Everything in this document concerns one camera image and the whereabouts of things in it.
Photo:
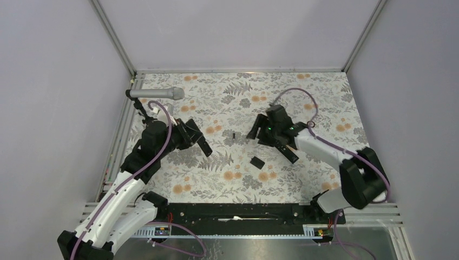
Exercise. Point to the floral table mat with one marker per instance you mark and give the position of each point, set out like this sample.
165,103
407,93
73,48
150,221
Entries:
227,103

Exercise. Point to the black remote control with buttons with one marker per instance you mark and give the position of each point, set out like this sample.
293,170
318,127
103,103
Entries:
284,149

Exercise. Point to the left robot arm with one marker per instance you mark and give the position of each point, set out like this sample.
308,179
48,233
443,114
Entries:
104,231

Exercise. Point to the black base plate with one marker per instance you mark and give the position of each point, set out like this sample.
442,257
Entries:
246,219

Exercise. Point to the grey microphone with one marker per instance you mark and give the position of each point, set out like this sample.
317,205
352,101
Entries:
173,93

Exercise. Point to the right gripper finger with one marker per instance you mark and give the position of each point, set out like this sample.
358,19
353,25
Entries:
265,137
256,126

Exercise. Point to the black remote control back up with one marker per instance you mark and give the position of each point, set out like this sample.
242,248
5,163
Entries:
198,137

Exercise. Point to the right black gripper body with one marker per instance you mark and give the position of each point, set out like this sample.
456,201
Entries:
273,131

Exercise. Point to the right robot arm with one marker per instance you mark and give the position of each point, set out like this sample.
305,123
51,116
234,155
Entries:
362,178

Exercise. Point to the black battery cover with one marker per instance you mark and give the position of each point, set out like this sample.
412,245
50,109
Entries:
257,162

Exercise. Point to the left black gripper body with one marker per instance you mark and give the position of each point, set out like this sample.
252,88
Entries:
180,137

